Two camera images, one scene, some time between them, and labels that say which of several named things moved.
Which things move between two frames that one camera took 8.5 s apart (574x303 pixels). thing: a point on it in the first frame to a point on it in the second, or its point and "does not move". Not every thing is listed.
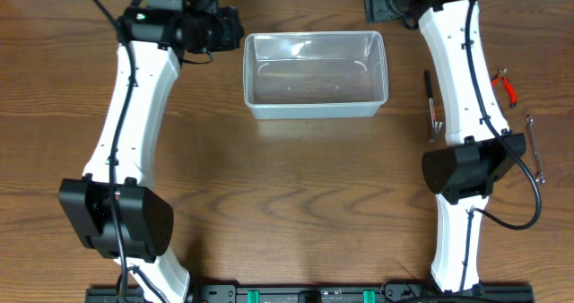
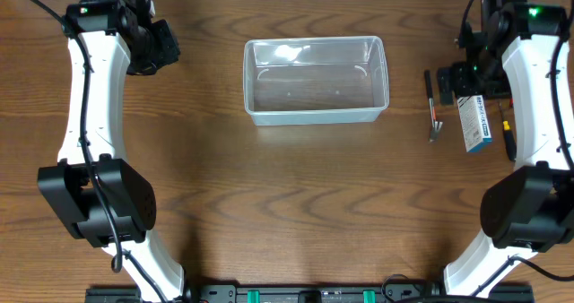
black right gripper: x=377 y=3 to x=464 y=87
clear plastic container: x=315 y=73 does not move
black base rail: x=313 y=293 does not move
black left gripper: x=224 y=35 to x=166 y=48
